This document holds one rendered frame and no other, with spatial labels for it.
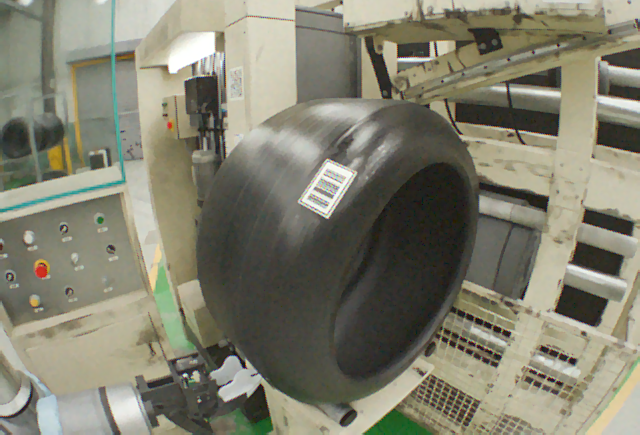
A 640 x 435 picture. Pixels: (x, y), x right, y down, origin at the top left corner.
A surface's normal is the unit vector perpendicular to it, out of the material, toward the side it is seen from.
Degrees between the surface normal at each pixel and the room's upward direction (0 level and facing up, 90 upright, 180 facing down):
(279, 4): 90
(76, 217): 90
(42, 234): 90
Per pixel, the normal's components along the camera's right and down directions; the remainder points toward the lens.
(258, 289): -0.54, -0.02
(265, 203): -0.63, -0.39
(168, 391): 0.64, 0.22
